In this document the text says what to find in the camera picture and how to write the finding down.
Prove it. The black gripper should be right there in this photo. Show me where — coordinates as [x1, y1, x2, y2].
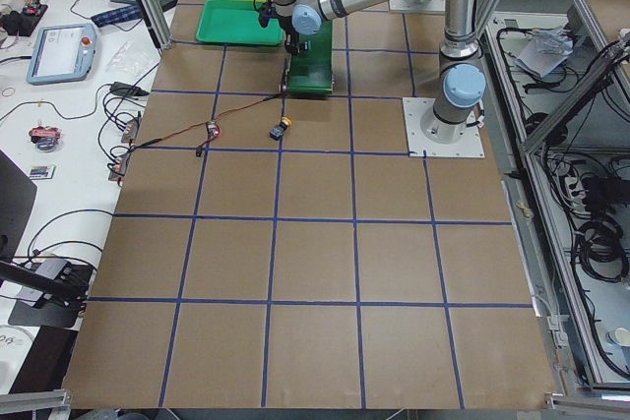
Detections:
[259, 0, 315, 54]

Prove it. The yellow push button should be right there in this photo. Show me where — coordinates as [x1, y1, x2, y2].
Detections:
[269, 116, 292, 141]

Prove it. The green conveyor belt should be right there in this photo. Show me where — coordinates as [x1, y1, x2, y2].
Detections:
[272, 0, 333, 96]

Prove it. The green plastic tray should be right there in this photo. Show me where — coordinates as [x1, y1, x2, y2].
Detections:
[196, 0, 284, 46]

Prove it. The small red controller board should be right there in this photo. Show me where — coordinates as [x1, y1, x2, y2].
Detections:
[206, 121, 221, 141]

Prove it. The blue checkered pouch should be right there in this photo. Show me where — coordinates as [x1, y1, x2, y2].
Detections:
[91, 5, 143, 28]

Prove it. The black power adapter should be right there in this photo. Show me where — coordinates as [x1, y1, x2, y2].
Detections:
[109, 82, 150, 98]

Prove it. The near teach pendant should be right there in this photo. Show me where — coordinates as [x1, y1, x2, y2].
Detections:
[26, 24, 97, 86]

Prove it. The red black conveyor cable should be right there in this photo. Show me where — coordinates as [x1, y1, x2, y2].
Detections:
[130, 90, 286, 151]

